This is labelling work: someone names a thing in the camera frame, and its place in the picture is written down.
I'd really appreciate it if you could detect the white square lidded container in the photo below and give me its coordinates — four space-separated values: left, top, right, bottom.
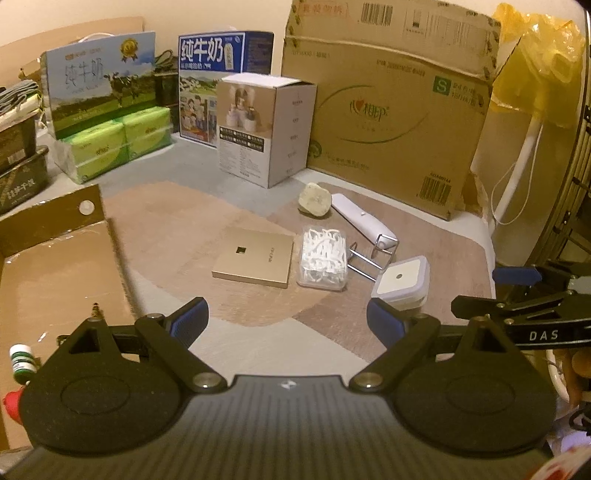
372 255 430 311

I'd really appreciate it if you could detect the clear box of floss picks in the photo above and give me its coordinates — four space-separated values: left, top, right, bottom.
297 225 348 292

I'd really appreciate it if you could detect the white green small bottle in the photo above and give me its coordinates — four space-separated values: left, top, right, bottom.
9 344 37 385

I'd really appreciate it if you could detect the person's right hand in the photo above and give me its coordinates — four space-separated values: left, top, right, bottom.
553 347 591 407

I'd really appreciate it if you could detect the flat gold square box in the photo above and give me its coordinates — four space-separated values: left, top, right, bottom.
211 228 294 289

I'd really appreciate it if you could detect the shallow open cardboard tray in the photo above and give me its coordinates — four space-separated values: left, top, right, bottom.
0 184 139 451

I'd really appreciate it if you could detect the cream round stone object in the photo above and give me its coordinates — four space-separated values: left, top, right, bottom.
297 182 332 218

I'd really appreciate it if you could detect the red small toy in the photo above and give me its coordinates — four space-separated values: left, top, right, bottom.
2 386 24 425

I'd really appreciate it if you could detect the green tissue pack left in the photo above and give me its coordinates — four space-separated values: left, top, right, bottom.
55 120 130 184

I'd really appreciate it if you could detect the green tissue pack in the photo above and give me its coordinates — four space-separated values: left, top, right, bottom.
119 106 172 160
55 120 130 184

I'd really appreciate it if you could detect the yellow plastic bag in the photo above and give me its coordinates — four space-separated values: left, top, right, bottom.
493 3 586 128

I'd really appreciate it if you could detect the green tissue pack right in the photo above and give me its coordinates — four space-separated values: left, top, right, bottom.
119 106 172 160

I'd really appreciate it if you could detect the lower dark food tray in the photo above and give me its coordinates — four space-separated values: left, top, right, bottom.
0 145 49 214

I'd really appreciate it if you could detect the large brown cardboard box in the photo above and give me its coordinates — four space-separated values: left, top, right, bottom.
281 1 501 219

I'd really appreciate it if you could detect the white product box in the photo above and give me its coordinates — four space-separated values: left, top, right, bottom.
216 73 317 189

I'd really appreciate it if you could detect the light blue cow milk box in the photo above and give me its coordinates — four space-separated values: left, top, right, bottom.
40 31 156 139

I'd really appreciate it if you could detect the blue milk carton box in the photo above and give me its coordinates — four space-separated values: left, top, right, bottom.
178 31 274 147

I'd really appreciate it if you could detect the folded grey cloth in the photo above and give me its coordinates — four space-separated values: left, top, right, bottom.
0 80 41 125

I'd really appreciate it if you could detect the white handle metal tool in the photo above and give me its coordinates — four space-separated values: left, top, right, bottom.
332 193 400 281

